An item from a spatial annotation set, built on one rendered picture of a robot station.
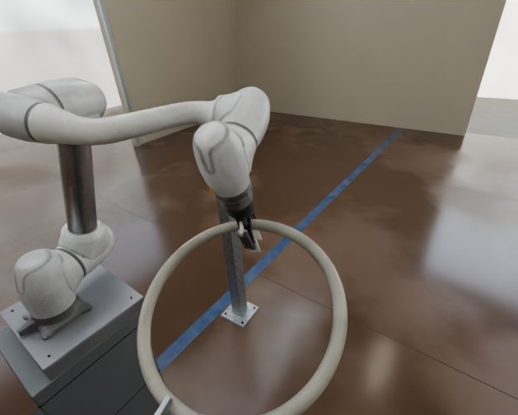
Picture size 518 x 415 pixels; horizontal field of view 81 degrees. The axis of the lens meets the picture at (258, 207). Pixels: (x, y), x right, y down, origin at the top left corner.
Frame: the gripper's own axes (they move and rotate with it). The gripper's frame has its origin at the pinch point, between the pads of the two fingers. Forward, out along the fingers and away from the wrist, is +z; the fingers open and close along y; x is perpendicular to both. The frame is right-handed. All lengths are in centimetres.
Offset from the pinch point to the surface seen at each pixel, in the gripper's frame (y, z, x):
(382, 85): -473, 263, 144
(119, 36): -438, 92, -274
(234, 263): -37, 88, -35
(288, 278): -55, 155, -9
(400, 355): 3, 139, 63
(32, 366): 33, 24, -82
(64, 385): 38, 29, -70
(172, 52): -506, 158, -230
